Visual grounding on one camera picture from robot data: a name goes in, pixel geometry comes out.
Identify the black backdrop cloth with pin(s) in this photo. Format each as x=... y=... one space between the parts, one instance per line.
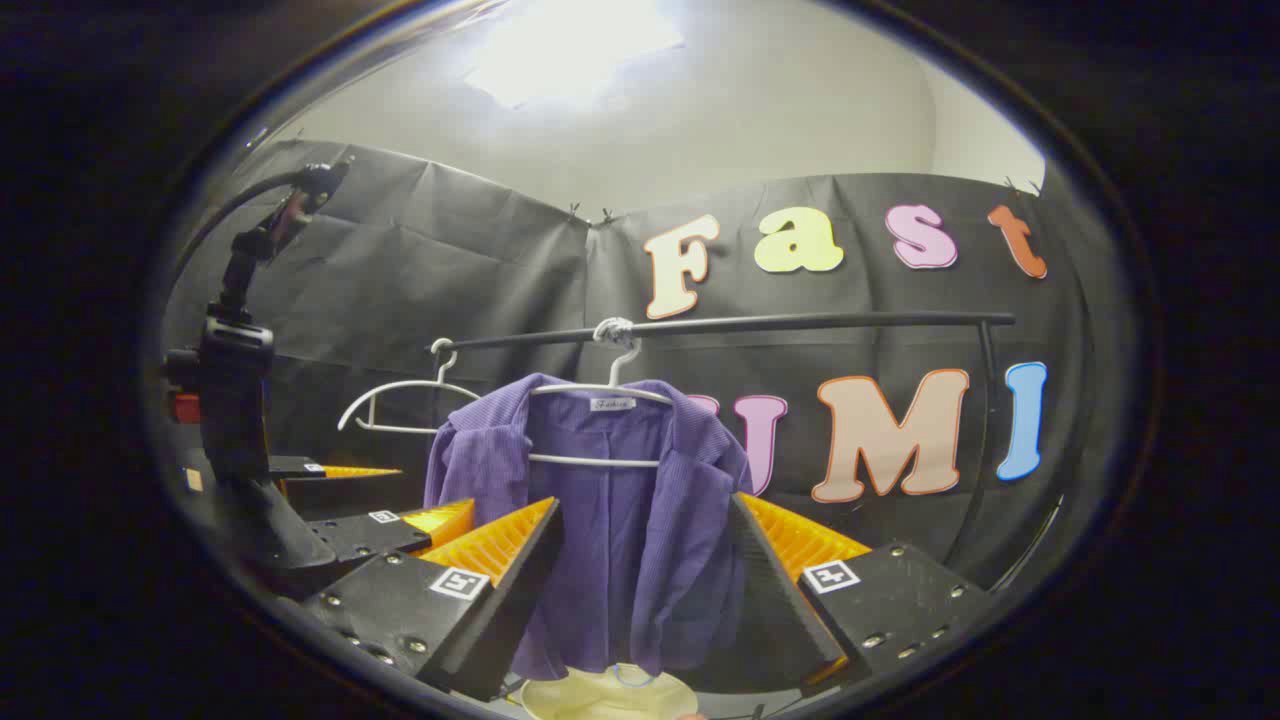
x=420 y=280

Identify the ceiling light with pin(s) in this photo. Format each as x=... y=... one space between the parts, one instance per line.
x=570 y=45

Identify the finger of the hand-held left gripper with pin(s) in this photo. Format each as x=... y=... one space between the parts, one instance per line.
x=365 y=535
x=298 y=467

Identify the white clothes hanger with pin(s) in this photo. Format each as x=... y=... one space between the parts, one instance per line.
x=400 y=385
x=590 y=461

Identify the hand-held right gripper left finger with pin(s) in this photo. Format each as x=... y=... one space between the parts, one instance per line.
x=520 y=600

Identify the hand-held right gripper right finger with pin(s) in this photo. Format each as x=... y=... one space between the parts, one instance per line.
x=770 y=610

